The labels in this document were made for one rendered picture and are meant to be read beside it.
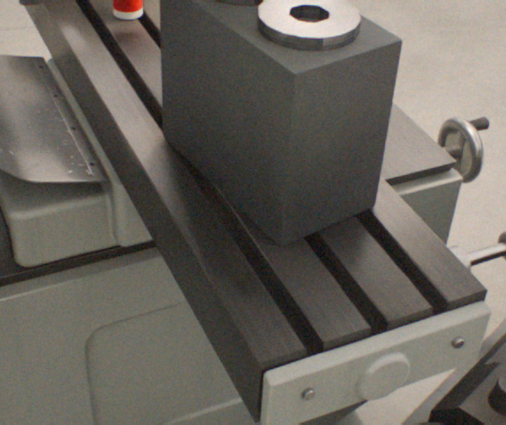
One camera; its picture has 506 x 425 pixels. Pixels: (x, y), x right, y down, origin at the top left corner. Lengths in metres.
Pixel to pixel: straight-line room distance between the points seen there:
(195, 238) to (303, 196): 0.11
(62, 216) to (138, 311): 0.20
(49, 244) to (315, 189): 0.40
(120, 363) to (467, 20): 2.56
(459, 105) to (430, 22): 0.61
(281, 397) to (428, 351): 0.15
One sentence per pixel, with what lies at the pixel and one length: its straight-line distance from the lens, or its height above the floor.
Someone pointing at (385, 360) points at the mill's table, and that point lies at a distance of 0.75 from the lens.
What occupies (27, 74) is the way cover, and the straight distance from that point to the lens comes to 1.22.
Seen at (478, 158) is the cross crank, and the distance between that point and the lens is 1.48.
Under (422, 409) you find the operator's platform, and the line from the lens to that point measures 1.42.
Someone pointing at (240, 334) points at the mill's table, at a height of 0.95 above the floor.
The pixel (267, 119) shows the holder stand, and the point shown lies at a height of 1.08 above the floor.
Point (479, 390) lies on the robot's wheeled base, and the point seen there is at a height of 0.61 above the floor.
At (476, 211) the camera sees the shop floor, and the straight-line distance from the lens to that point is 2.49.
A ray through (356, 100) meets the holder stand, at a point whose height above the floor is 1.09.
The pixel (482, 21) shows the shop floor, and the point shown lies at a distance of 3.56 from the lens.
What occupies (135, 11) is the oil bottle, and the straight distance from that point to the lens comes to 1.20.
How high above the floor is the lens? 1.48
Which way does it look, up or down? 39 degrees down
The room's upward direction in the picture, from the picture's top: 3 degrees clockwise
